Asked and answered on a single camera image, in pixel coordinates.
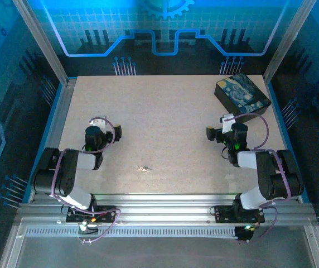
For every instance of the small silver key bunch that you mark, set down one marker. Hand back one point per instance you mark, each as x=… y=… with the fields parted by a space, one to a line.
x=143 y=168

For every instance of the black box starry night print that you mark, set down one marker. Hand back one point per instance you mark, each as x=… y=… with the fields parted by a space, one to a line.
x=241 y=95

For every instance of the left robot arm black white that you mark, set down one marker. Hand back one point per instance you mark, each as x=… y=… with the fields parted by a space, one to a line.
x=64 y=173

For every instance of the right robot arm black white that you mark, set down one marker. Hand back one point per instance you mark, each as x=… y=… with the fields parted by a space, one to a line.
x=268 y=173

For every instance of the black connector box green light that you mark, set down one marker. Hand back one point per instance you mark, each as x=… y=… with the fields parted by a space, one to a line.
x=244 y=234

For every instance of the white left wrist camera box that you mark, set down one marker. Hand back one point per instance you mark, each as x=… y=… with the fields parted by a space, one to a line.
x=98 y=121

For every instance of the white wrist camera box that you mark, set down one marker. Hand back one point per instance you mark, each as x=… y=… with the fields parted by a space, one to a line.
x=227 y=123
x=98 y=121

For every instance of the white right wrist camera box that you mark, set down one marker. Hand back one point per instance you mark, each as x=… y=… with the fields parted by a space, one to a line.
x=227 y=123

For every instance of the aluminium side rail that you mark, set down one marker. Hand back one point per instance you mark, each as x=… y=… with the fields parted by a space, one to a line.
x=53 y=134

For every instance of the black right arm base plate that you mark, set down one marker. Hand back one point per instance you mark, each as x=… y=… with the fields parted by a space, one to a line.
x=223 y=214

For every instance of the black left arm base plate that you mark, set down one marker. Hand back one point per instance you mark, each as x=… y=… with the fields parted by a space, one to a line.
x=106 y=215

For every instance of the aluminium cross rail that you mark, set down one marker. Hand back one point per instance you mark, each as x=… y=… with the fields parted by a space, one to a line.
x=162 y=205

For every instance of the aluminium frame post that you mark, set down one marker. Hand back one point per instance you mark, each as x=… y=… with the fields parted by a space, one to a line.
x=43 y=42
x=286 y=42

